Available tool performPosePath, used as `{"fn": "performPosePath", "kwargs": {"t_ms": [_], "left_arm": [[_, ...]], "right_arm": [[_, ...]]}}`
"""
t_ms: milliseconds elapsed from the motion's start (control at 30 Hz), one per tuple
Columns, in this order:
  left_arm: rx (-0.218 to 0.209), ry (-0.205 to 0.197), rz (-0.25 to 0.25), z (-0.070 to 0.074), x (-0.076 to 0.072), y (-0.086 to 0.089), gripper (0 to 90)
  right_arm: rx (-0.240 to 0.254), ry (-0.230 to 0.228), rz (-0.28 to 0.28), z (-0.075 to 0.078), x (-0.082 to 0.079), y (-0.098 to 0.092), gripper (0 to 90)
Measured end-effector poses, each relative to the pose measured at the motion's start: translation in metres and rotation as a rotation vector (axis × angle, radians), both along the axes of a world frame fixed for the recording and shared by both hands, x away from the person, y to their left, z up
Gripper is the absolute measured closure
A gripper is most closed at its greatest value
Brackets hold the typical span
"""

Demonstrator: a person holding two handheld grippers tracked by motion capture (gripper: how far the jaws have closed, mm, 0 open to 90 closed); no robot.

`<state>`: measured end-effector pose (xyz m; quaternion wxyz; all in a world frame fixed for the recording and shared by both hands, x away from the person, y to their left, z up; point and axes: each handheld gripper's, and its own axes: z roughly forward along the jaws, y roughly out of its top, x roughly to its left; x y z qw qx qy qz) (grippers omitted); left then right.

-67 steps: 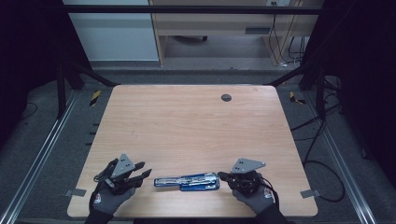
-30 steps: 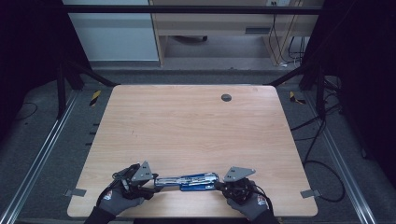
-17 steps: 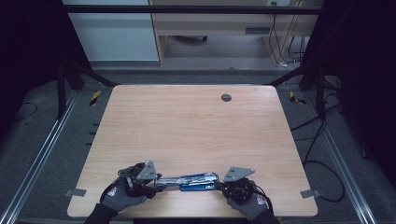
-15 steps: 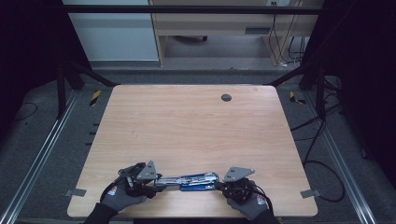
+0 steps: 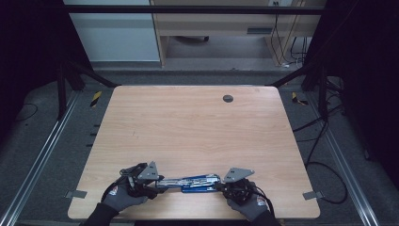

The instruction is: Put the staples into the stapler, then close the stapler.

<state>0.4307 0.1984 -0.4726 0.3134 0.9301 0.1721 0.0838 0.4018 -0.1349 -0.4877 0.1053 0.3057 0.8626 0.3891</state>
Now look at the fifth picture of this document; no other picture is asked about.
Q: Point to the black diagonal frame strut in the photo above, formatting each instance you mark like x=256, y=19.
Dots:
x=94, y=75
x=291, y=77

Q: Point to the black chair base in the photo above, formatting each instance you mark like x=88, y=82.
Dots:
x=193, y=39

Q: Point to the aluminium floor rail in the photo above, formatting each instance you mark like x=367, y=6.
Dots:
x=345, y=169
x=40, y=157

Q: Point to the white wall socket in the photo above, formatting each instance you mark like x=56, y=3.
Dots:
x=275, y=3

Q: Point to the blue stapler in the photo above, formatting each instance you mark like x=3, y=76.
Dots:
x=191, y=183

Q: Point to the grey tape strip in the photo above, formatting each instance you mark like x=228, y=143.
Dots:
x=312, y=195
x=76, y=194

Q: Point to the black horizontal frame bar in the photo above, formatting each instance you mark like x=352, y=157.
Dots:
x=188, y=9

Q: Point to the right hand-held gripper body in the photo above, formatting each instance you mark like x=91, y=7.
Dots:
x=238, y=174

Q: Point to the person's left hand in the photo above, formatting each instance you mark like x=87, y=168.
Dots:
x=120, y=199

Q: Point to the white cabinet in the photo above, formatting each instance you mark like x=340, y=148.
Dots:
x=116, y=37

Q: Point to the light wooden desk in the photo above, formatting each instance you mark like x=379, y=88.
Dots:
x=216, y=23

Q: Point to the black upright frame post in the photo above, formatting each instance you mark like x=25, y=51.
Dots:
x=323, y=94

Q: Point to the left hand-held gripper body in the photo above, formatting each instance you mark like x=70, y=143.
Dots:
x=149, y=172

